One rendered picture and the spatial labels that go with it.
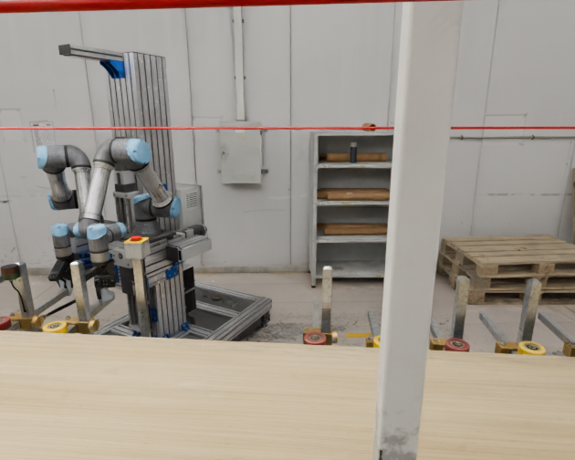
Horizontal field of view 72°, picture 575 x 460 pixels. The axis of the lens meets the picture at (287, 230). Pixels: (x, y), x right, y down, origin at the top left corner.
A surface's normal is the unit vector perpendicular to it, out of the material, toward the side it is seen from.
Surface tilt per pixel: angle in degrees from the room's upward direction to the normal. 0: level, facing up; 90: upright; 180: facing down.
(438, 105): 90
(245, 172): 90
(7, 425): 0
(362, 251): 90
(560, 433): 0
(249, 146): 90
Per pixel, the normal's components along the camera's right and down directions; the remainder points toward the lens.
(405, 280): -0.09, 0.27
